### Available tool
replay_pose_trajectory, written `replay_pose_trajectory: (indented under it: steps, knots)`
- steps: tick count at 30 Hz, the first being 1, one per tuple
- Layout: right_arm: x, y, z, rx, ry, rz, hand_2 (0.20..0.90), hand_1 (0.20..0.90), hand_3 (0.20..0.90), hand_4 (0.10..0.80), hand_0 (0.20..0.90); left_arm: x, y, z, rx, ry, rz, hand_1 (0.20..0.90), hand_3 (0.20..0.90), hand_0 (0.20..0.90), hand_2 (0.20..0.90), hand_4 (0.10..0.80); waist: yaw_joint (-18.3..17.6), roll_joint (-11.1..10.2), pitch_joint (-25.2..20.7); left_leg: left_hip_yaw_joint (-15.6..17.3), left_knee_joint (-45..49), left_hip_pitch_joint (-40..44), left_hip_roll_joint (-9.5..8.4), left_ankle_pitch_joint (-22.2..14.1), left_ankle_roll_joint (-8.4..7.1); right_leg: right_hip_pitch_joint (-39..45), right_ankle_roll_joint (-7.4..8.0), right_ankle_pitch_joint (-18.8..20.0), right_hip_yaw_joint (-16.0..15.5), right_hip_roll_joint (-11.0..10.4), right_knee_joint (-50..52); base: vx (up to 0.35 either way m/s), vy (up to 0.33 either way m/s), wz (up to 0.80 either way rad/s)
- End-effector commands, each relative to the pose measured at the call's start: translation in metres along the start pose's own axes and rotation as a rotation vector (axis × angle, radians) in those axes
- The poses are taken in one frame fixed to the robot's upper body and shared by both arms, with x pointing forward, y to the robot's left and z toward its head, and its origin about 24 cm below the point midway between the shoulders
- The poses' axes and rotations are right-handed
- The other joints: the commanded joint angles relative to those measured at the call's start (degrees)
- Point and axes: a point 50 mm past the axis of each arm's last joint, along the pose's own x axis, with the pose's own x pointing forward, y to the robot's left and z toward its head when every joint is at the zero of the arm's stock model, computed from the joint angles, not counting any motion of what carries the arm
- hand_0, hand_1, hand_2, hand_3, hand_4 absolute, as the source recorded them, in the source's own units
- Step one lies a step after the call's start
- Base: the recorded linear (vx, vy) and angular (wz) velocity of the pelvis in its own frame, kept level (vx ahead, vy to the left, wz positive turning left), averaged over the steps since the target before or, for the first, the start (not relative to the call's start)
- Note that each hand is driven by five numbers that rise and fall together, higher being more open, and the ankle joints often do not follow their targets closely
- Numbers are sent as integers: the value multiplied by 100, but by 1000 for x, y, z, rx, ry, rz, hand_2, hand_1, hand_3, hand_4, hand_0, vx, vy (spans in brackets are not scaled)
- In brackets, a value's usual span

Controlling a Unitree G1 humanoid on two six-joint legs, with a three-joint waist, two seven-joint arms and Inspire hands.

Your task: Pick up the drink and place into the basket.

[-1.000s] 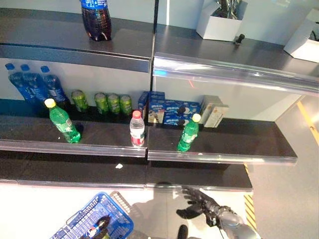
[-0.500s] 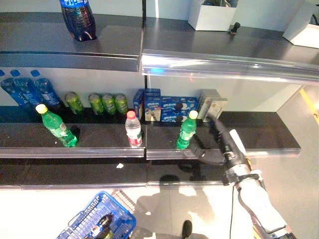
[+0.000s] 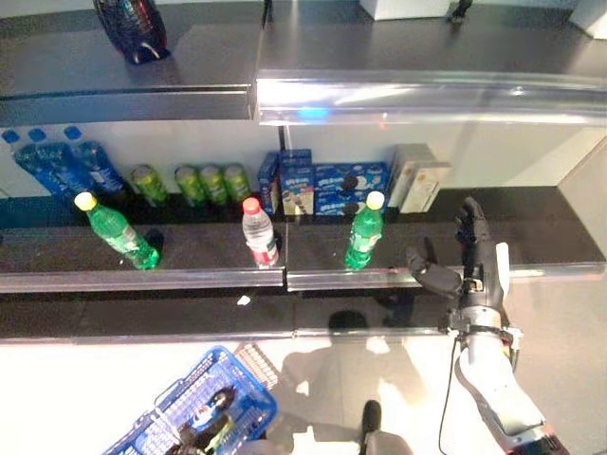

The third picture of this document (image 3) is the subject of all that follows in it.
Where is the white carton box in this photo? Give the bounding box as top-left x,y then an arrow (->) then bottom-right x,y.
400,160 -> 451,214
388,143 -> 435,209

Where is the black shelf board clear rail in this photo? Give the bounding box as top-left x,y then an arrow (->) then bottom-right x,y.
255,0 -> 607,128
0,11 -> 260,128
0,191 -> 287,294
292,286 -> 459,338
0,288 -> 298,346
285,186 -> 607,293

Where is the silver right robot leg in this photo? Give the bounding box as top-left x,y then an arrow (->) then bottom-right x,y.
359,400 -> 414,455

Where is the tall blue cookie box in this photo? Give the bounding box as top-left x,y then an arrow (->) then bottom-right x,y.
278,149 -> 316,217
257,151 -> 282,214

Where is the flat blue cookie box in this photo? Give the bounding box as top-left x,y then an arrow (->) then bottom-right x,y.
314,191 -> 376,218
314,162 -> 391,194

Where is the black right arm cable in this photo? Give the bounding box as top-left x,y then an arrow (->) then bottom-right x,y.
437,330 -> 465,455

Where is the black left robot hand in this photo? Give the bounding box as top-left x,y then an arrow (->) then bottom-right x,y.
175,424 -> 212,455

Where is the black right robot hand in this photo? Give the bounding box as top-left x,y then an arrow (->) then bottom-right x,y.
405,196 -> 511,314

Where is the blue plastic shopping basket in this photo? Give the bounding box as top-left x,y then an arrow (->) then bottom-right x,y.
101,345 -> 279,455

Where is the cola bottle blue label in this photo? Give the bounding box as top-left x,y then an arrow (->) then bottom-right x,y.
63,125 -> 129,195
0,128 -> 65,198
189,386 -> 240,430
27,127 -> 96,195

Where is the chrome wire basket handle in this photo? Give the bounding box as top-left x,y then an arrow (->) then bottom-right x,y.
152,377 -> 190,430

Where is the water bottle red cap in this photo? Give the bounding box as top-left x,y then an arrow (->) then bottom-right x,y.
241,196 -> 280,269

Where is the white plastic wrist strip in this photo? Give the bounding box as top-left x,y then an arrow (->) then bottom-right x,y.
494,242 -> 512,309

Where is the green soda bottle yellow cap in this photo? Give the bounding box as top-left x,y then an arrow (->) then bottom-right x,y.
344,191 -> 386,271
74,191 -> 161,271

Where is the plain white box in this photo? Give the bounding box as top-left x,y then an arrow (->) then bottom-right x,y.
568,0 -> 607,39
359,0 -> 451,21

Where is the large dark cola bottle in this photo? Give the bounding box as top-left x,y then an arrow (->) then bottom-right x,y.
92,0 -> 172,65

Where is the small black object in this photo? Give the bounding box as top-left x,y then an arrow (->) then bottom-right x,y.
445,0 -> 475,25

